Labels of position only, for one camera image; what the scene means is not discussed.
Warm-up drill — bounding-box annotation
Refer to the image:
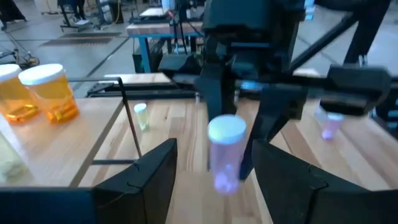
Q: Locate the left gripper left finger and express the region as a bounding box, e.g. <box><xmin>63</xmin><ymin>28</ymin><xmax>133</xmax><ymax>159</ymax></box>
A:
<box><xmin>92</xmin><ymin>138</ymin><xmax>178</xmax><ymax>224</ymax></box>

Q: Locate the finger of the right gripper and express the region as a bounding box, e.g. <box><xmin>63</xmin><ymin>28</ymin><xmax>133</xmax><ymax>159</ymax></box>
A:
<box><xmin>194</xmin><ymin>63</ymin><xmax>239</xmax><ymax>122</ymax></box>
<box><xmin>238</xmin><ymin>86</ymin><xmax>308</xmax><ymax>181</ymax></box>

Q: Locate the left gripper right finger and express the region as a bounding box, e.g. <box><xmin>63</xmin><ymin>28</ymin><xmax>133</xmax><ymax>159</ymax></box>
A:
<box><xmin>251</xmin><ymin>138</ymin><xmax>374</xmax><ymax>224</ymax></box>

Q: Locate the pink pill vial white cap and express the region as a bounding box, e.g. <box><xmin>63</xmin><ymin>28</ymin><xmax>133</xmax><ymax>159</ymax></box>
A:
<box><xmin>207</xmin><ymin>114</ymin><xmax>248</xmax><ymax>196</ymax></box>
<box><xmin>320</xmin><ymin>111</ymin><xmax>345</xmax><ymax>141</ymax></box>

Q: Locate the orange pill bottle white cap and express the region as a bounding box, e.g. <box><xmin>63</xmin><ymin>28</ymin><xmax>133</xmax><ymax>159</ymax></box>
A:
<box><xmin>0</xmin><ymin>63</ymin><xmax>40</xmax><ymax>125</ymax></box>
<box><xmin>17</xmin><ymin>63</ymin><xmax>80</xmax><ymax>124</ymax></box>

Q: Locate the blue metal table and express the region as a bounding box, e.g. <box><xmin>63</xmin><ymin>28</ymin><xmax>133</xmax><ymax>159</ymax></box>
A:
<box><xmin>126</xmin><ymin>21</ymin><xmax>206</xmax><ymax>74</ymax></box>

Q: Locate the black floor mat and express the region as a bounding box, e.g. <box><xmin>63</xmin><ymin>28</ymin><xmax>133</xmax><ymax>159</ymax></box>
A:
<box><xmin>39</xmin><ymin>31</ymin><xmax>123</xmax><ymax>47</ymax></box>

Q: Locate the black aluminium table frame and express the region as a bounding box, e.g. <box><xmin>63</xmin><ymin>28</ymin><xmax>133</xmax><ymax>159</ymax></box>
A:
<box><xmin>85</xmin><ymin>79</ymin><xmax>203</xmax><ymax>100</ymax></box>

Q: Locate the wooden shelf black metal frame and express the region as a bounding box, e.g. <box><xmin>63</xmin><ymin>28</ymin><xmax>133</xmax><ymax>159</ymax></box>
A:
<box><xmin>0</xmin><ymin>76</ymin><xmax>142</xmax><ymax>189</ymax></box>

